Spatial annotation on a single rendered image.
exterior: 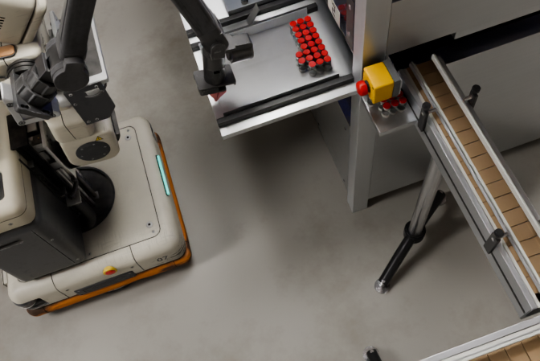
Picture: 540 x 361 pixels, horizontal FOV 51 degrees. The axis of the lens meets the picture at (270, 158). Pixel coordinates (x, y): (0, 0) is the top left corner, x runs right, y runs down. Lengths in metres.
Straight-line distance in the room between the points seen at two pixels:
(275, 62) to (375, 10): 0.43
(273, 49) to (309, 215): 0.90
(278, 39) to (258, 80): 0.16
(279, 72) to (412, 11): 0.44
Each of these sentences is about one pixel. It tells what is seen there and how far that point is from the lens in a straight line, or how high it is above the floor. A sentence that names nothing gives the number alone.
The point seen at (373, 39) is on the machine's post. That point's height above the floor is 1.10.
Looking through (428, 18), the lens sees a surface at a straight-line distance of 1.49.
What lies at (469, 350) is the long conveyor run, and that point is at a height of 0.93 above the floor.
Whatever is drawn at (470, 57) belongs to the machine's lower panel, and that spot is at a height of 0.87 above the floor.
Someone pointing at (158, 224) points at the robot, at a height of 0.28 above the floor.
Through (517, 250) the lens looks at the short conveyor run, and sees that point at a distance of 1.39.
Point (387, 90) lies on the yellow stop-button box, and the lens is 1.48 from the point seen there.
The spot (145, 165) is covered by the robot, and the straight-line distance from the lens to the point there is 2.30.
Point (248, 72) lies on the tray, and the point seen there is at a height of 0.88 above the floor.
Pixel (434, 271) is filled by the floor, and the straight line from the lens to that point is 2.35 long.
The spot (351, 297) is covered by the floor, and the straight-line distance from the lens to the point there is 2.29.
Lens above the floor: 2.22
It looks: 62 degrees down
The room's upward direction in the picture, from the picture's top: 13 degrees counter-clockwise
